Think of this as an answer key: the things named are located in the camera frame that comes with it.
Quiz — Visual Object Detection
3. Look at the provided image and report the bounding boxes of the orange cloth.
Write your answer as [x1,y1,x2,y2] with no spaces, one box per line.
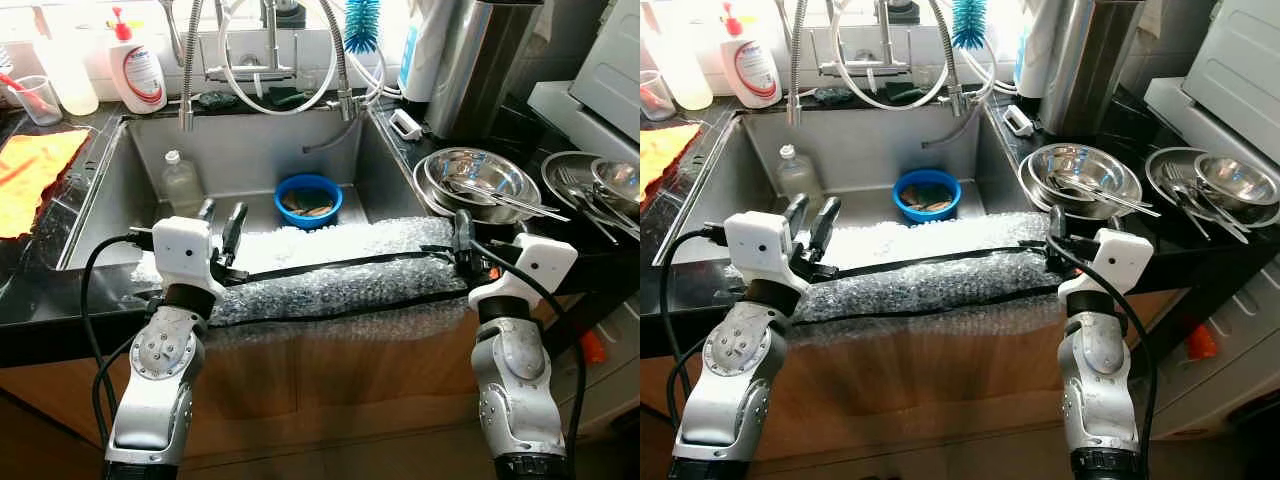
[0,128,91,241]
[640,122,703,213]

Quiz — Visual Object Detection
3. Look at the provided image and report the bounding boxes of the white cabinet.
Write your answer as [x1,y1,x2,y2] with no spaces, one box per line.
[560,295,641,441]
[1150,260,1280,441]

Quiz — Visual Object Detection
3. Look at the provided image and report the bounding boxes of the clear glass bottle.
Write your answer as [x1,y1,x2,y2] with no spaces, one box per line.
[778,144,821,211]
[160,150,204,219]

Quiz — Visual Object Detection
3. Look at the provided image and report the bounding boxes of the clear measuring cup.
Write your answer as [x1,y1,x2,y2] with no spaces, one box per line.
[15,75,63,127]
[640,70,678,121]

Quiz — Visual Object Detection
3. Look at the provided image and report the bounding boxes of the wooden kitchen cabinet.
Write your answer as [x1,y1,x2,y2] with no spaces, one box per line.
[640,285,1191,466]
[0,290,601,466]

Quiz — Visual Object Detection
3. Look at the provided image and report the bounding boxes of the flexible steel faucet hose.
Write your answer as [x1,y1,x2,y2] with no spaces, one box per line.
[780,0,816,128]
[318,0,363,123]
[925,0,973,119]
[160,0,206,133]

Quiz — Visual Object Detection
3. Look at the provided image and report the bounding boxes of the stainless steel sink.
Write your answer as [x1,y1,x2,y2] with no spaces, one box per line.
[58,105,431,273]
[690,100,1041,251]

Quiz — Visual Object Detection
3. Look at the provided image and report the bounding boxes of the blue plastic bowl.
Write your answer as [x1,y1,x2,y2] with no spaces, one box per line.
[274,174,344,231]
[893,168,963,225]

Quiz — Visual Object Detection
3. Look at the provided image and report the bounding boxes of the teal bottle brush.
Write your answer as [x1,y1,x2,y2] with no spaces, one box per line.
[344,0,383,54]
[950,0,989,51]

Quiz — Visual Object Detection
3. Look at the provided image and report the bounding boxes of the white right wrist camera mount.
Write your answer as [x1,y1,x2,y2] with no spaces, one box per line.
[1058,228,1156,306]
[468,232,579,309]

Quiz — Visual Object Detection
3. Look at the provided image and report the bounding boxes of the white coiled tube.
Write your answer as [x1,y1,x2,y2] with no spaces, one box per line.
[828,0,1021,113]
[215,0,386,116]

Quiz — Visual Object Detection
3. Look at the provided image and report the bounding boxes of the steel faucet pipe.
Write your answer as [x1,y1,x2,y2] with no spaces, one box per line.
[205,0,301,86]
[820,0,911,81]

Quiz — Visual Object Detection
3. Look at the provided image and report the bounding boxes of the pale yellow plastic bottle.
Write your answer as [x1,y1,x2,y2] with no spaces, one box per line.
[665,25,714,111]
[40,30,101,117]

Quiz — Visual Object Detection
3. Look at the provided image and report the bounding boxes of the steel fork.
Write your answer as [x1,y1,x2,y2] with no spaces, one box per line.
[1165,162,1251,246]
[556,166,621,246]

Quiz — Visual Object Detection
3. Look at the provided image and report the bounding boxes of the white bottle with blue label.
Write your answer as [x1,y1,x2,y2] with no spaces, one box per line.
[398,0,456,103]
[1015,0,1066,99]

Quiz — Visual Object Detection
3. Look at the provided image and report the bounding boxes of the large steel bowl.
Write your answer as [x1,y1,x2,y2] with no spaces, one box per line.
[1030,143,1141,206]
[425,148,541,206]

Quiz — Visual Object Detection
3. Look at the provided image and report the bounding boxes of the clear thin hose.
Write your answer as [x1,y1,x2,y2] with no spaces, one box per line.
[922,110,986,149]
[303,118,366,154]

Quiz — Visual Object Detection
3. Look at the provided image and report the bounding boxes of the white soap pump bottle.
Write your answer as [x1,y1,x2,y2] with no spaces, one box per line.
[108,5,168,114]
[720,2,783,109]

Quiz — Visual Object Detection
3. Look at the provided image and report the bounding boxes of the white countertop appliance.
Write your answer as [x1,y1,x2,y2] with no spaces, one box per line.
[1145,0,1280,176]
[528,0,641,166]

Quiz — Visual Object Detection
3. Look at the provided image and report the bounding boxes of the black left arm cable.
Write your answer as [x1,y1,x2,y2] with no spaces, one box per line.
[652,226,731,441]
[80,228,161,451]

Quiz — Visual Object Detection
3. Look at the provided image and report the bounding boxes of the small steel bowl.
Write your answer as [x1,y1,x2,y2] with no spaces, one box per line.
[1193,153,1280,216]
[590,158,641,206]

